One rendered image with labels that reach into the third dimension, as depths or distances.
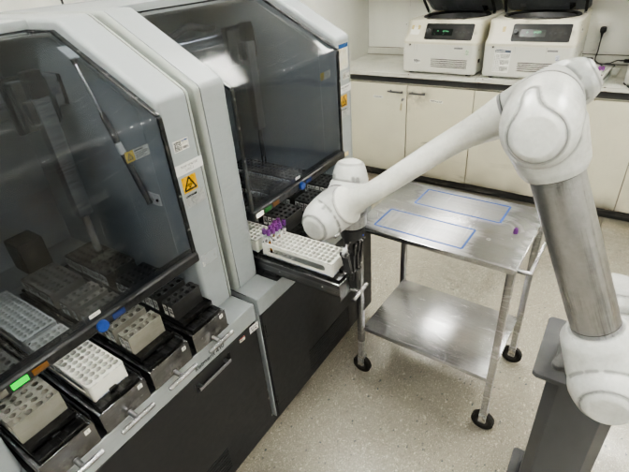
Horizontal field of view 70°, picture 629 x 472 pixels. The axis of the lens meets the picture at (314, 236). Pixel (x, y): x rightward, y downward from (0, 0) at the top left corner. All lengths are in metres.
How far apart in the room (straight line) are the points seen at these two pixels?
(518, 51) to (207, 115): 2.50
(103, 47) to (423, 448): 1.79
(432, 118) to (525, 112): 2.86
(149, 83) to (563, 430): 1.51
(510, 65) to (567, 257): 2.55
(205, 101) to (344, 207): 0.49
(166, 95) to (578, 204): 0.96
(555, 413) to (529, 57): 2.43
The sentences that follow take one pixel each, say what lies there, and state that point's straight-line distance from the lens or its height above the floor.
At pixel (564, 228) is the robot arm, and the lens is 0.99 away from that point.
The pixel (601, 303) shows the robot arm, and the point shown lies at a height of 1.07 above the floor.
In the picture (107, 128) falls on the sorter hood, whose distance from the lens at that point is 1.15.
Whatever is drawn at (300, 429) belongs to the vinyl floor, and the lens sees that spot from 2.09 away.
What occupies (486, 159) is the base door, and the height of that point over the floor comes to 0.31.
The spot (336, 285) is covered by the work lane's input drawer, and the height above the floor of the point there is 0.80.
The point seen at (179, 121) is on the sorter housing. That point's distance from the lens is 1.27.
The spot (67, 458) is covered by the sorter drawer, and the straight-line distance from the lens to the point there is 1.29.
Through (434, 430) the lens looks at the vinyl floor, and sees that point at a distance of 2.10.
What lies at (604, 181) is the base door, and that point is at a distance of 3.61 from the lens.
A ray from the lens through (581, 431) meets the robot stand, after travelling 1.59.
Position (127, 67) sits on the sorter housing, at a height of 1.50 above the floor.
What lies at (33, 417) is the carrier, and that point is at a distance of 1.27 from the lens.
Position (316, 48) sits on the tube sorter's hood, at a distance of 1.79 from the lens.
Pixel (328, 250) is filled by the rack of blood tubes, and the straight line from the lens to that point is 1.53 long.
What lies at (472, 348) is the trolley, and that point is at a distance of 2.03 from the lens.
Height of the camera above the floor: 1.71
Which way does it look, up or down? 32 degrees down
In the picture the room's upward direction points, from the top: 5 degrees counter-clockwise
